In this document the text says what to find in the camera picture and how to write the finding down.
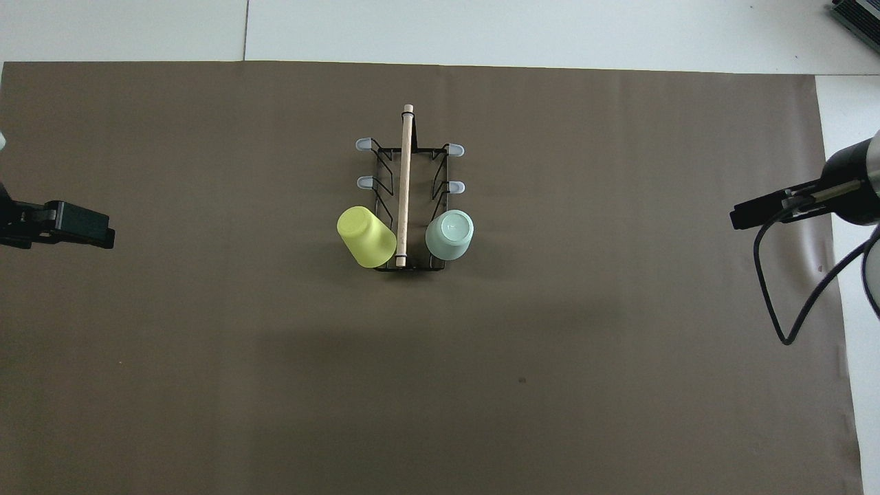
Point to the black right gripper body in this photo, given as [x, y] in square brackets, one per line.
[849, 165]

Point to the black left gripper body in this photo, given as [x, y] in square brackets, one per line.
[20, 220]

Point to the yellow plastic cup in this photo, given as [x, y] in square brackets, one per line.
[366, 237]

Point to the green plastic cup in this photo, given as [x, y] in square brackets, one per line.
[450, 234]

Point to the dark grey ribbed device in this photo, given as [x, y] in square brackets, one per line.
[859, 15]

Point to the brown paper table mat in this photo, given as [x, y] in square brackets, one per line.
[550, 378]

